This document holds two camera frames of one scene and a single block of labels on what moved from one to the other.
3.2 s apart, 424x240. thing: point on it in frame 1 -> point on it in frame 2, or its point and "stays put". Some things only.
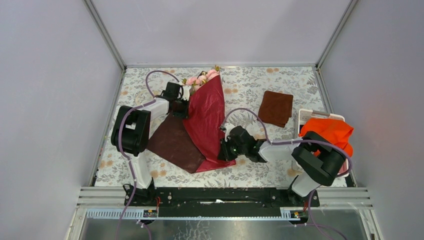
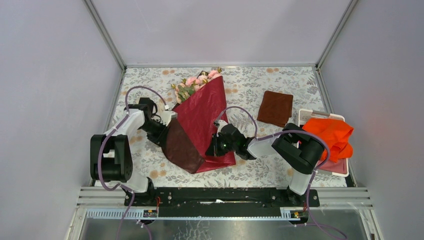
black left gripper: (184, 113) -> (157, 139)
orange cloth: (335, 130) stays put
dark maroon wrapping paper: (193, 143) stays put
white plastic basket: (304, 115) stays put
